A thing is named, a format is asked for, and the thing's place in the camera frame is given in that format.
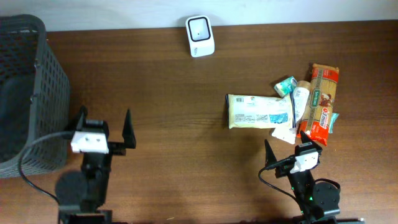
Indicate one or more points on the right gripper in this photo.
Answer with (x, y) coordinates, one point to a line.
(270, 157)

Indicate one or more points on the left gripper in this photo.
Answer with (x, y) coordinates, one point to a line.
(129, 133)

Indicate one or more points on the orange spaghetti packet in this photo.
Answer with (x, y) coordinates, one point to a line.
(317, 116)

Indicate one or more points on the green wet wipes pack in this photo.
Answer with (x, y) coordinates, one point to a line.
(334, 117)

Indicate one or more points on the cream snack bag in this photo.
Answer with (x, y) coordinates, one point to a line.
(261, 112)

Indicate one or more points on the white tube with bamboo print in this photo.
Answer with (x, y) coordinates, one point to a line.
(300, 96)

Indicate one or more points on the Kleenex tissue pack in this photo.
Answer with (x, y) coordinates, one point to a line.
(286, 86)

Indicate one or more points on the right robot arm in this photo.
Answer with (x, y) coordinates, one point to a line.
(317, 199)

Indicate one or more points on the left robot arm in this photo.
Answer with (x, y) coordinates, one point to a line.
(82, 192)

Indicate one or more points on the white barcode scanner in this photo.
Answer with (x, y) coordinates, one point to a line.
(200, 36)

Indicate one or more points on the grey plastic mesh basket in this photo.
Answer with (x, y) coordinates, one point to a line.
(35, 98)

